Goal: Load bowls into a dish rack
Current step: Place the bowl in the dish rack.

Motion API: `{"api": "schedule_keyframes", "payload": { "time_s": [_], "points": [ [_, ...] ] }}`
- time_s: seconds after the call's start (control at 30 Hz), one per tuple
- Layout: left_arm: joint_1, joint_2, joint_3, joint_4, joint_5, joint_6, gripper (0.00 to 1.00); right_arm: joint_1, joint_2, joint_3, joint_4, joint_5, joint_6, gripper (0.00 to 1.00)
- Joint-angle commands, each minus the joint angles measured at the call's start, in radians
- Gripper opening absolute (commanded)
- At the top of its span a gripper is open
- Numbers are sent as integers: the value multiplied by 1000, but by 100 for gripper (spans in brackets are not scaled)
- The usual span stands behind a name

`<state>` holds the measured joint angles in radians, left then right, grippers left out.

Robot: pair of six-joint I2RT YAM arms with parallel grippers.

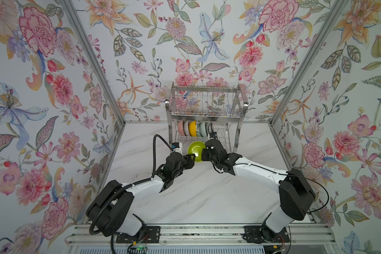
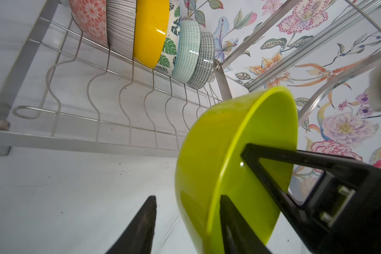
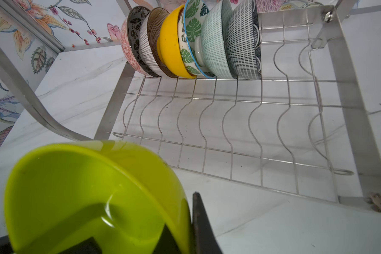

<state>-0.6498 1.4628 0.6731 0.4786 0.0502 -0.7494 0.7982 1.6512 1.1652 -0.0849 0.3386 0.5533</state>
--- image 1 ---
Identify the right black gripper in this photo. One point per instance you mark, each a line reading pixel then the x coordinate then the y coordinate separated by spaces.
pixel 205 153

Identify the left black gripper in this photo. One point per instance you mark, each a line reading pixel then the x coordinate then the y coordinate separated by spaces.
pixel 188 161

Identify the lime green bowl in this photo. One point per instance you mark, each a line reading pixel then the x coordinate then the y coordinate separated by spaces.
pixel 196 148

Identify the pale celadon bowl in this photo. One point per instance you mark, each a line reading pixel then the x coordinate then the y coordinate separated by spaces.
pixel 202 129

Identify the yellow bowl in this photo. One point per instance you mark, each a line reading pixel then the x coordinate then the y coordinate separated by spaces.
pixel 192 129

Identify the dark blue flower bowl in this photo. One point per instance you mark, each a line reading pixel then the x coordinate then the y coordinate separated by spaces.
pixel 208 128

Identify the green leaf pattern bowl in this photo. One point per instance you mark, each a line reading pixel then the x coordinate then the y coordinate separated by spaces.
pixel 198 132

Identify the pink striped bowl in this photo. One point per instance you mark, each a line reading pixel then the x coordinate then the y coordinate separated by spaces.
pixel 186 128

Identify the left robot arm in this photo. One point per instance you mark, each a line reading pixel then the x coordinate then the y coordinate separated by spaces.
pixel 110 212

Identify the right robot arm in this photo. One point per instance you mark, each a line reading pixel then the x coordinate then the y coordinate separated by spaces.
pixel 295 193

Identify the steel two-tier dish rack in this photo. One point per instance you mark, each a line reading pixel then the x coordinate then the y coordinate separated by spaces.
pixel 224 107

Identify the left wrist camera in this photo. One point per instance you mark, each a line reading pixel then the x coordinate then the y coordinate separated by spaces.
pixel 177 147

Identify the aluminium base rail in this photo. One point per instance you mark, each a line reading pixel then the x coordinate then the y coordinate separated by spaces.
pixel 213 234

